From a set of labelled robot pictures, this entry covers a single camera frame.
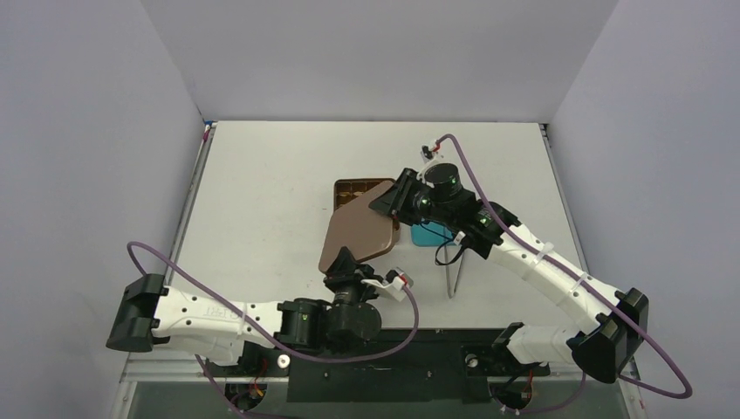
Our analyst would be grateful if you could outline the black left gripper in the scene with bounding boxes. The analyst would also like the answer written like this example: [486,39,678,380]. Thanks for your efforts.
[323,248,385,311]

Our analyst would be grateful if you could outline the gold tin lid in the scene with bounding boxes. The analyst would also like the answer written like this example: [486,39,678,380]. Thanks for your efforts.
[318,178,401,273]

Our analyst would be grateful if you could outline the gold cookie tin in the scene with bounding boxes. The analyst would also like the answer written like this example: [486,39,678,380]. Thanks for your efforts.
[333,177,401,244]

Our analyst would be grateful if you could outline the metal tongs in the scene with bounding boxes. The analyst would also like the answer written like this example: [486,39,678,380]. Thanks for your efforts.
[442,246,465,299]

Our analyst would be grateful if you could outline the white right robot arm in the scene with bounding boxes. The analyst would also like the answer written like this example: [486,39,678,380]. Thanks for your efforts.
[368,163,649,383]

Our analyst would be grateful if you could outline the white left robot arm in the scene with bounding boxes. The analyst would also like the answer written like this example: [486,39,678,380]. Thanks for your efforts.
[106,248,388,375]

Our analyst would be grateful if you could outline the teal plastic tray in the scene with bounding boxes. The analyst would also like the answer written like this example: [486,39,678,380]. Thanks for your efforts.
[410,222,455,247]

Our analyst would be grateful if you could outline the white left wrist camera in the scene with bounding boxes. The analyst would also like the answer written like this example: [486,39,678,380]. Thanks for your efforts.
[360,267,414,302]

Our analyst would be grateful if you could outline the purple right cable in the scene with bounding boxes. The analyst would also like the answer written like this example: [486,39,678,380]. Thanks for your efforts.
[436,134,694,400]

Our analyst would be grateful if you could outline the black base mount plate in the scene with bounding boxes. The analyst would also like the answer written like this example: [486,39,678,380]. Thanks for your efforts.
[206,329,528,403]

